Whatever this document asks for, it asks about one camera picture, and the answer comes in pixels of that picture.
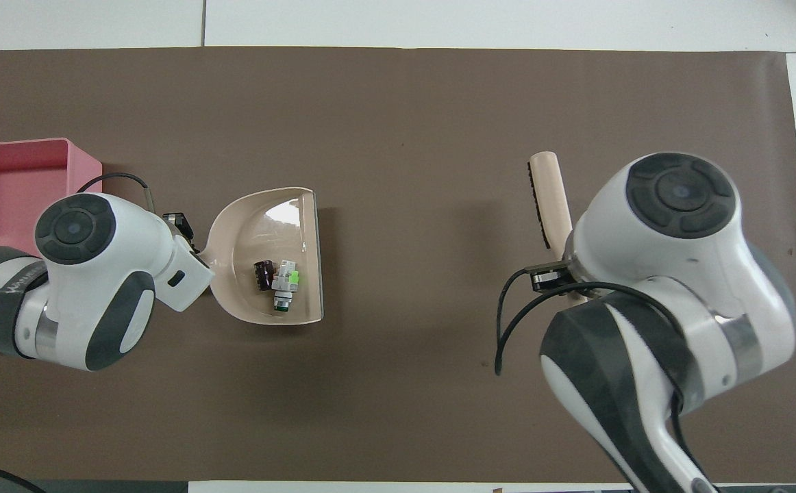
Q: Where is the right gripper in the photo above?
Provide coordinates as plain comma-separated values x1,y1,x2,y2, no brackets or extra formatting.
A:
530,262,575,294

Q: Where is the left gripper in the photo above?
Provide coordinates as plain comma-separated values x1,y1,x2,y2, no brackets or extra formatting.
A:
162,212,197,251

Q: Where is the beige plastic dustpan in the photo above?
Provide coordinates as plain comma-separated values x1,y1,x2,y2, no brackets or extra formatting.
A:
196,187,324,325

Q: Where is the beige brush with black bristles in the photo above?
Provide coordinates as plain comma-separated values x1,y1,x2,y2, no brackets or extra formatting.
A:
528,152,588,303

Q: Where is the pink plastic bin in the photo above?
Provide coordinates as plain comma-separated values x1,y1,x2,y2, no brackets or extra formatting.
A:
0,138,104,255

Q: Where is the white and green connector block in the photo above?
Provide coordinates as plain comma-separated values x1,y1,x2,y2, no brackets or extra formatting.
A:
272,258,302,292

